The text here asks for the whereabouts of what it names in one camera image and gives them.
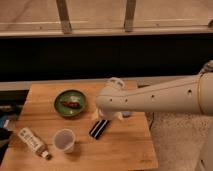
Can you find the brown food piece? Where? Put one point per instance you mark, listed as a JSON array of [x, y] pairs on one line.
[[71, 104]]

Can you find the green bowl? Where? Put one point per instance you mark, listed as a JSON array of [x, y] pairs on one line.
[[70, 95]]

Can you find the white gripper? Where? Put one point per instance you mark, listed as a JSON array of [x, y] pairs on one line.
[[99, 114]]

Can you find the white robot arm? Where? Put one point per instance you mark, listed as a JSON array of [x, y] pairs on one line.
[[191, 94]]

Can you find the small blue object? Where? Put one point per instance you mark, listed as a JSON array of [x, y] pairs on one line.
[[126, 114]]

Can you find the clear plastic cup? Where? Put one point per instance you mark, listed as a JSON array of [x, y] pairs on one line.
[[64, 140]]

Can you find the black white striped eraser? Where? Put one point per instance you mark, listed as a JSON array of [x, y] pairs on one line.
[[98, 128]]

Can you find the metal window post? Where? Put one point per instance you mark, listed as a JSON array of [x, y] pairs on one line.
[[64, 16], [129, 15]]

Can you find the white bottle brown cap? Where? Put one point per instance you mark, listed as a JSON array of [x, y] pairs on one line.
[[34, 143]]

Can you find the left metal window post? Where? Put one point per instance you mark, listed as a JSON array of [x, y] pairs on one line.
[[64, 16]]

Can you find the right metal window post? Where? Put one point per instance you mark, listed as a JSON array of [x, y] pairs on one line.
[[129, 15]]

